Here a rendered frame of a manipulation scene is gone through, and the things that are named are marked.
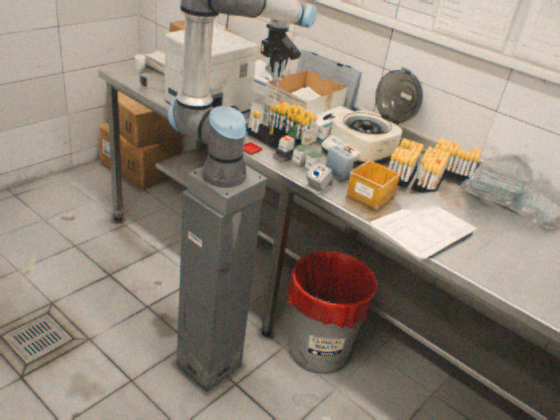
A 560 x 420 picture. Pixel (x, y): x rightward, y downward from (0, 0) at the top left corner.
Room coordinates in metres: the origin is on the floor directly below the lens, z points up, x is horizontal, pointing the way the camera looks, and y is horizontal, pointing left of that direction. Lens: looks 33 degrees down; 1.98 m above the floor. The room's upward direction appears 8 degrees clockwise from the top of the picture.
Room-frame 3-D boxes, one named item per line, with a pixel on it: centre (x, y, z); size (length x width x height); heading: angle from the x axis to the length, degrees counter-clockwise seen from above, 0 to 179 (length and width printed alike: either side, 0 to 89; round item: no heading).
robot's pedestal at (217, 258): (1.70, 0.20, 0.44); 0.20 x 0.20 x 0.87; 52
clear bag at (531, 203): (1.88, -0.94, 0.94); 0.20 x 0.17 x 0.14; 35
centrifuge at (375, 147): (2.18, -0.29, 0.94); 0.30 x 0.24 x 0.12; 133
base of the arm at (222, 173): (1.70, 0.20, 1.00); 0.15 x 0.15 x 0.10
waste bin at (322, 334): (1.88, -0.27, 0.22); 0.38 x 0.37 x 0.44; 52
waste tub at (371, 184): (1.83, -0.32, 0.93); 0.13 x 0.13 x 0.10; 57
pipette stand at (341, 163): (1.95, -0.20, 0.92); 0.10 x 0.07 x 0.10; 44
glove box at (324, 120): (2.32, -0.18, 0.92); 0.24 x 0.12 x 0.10; 142
